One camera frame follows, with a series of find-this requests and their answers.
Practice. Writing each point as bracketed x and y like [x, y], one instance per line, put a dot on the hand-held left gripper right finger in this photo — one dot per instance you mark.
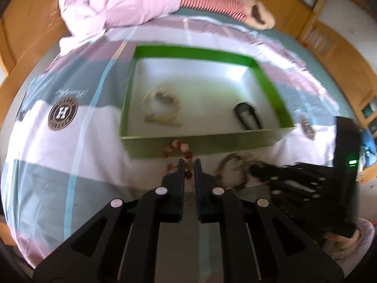
[198, 169]

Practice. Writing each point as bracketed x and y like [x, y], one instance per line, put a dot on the wooden bed rail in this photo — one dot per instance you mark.
[26, 35]

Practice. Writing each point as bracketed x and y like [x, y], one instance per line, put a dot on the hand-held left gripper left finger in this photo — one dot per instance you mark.
[180, 169]

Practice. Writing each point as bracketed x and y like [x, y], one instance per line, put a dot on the blue object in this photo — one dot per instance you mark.
[369, 147]

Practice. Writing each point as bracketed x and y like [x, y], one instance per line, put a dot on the wooden wardrobe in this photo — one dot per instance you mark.
[338, 50]

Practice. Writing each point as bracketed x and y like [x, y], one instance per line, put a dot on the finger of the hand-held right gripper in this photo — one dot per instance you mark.
[274, 172]
[294, 193]

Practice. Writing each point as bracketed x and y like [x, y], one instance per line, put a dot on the person's right hand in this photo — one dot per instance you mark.
[338, 238]

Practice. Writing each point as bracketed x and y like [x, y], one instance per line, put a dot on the printed patchwork bed sheet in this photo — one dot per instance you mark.
[59, 168]

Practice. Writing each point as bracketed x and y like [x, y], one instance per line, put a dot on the green cardboard box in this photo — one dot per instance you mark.
[147, 147]

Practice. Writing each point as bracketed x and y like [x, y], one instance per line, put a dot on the person's right forearm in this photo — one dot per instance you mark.
[363, 241]

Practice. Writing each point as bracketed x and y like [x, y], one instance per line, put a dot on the black wrist watch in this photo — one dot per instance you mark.
[247, 116]

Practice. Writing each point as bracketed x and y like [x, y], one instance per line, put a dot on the pink blanket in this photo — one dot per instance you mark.
[117, 3]

